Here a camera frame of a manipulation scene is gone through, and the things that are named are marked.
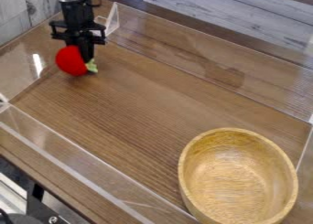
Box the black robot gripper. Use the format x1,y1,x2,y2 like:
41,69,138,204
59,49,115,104
49,0,107,63

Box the red plush strawberry toy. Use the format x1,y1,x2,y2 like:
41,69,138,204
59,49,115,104
55,46,97,76

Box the oval wooden bowl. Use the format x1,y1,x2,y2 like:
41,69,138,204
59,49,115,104
178,128,298,224

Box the clear acrylic enclosure walls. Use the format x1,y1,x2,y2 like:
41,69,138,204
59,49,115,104
0,3,313,224

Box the black metal table bracket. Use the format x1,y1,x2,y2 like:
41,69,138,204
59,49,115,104
25,184,69,224

